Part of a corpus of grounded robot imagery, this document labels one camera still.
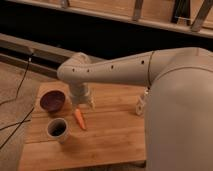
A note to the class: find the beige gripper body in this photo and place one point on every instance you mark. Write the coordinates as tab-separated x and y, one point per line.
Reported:
80	93

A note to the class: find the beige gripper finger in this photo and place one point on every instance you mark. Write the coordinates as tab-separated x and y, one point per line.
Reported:
91	104
74	107

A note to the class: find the orange pepper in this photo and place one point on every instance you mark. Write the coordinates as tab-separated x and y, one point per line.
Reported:
79	118

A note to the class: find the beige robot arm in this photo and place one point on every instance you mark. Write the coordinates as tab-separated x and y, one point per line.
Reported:
178	106

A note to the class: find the white ceramic cup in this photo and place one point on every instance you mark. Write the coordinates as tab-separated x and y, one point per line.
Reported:
57	129

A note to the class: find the dark red bowl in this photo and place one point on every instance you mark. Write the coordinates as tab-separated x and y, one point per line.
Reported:
52	101

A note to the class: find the wooden cutting board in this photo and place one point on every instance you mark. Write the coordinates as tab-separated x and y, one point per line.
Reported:
113	133

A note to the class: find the small white clamp fixture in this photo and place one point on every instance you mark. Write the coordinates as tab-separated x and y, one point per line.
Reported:
140	106

